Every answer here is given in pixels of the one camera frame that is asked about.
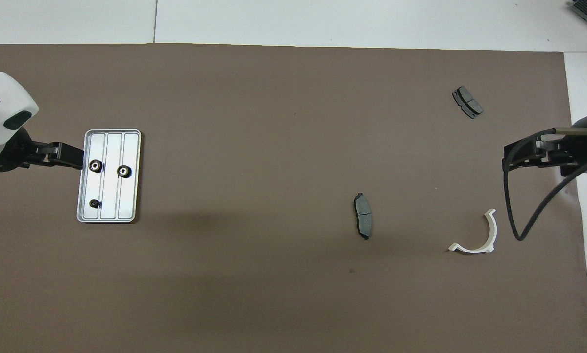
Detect brown table mat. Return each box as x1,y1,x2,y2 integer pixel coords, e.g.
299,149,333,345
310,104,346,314
0,43,587,353

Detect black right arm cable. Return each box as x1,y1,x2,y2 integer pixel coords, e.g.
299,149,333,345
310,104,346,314
502,128,587,242

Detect white curved plastic bracket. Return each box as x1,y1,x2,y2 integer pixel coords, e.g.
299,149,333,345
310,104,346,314
448,208,498,254

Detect silver metal tray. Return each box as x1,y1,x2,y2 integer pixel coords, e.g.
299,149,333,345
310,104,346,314
76,129,142,224

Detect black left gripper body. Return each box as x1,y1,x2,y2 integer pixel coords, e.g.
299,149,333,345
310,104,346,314
0,126,37,173

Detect long grey brake pad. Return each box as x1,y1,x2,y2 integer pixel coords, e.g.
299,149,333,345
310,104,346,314
353,192,373,240

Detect short grey brake pad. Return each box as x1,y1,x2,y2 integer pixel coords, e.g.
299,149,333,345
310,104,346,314
451,86,484,119

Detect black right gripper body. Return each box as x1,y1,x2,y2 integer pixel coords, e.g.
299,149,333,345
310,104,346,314
560,112,587,178

